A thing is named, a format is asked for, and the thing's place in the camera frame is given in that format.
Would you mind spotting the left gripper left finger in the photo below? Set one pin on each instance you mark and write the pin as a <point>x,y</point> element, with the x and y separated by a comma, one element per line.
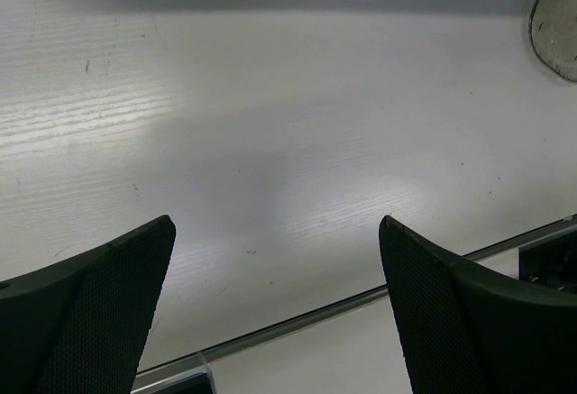
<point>80,325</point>

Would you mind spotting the clear glass plate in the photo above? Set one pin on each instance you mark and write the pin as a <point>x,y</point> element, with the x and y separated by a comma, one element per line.
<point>552,26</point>

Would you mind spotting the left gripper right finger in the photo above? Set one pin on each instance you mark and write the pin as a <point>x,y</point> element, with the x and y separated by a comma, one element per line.
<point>464,328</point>

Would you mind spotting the aluminium table rail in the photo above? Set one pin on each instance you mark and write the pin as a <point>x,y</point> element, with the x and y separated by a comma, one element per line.
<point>326,350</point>

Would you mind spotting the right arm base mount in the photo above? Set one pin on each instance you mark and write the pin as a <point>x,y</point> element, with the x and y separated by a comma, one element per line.
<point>550,264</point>

